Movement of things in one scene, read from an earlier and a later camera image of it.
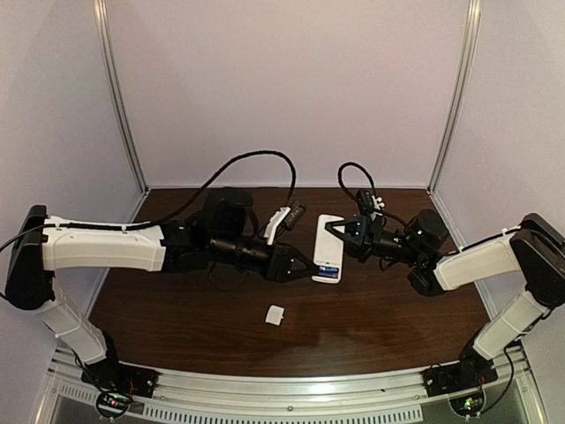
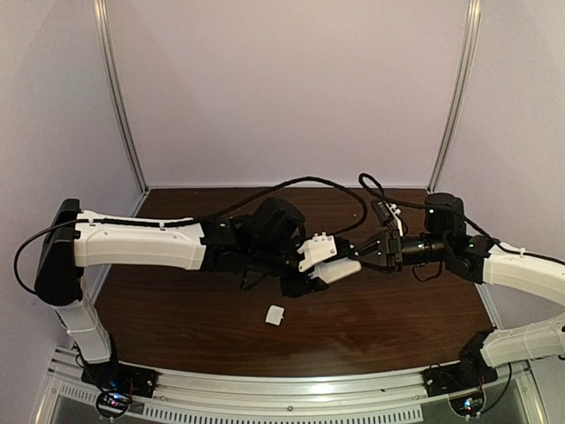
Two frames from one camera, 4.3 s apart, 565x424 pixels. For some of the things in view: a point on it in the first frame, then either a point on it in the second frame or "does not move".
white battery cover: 274,314 does not move
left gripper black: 281,261 to 302,284
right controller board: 468,405 does not move
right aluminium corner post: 449,132 does not move
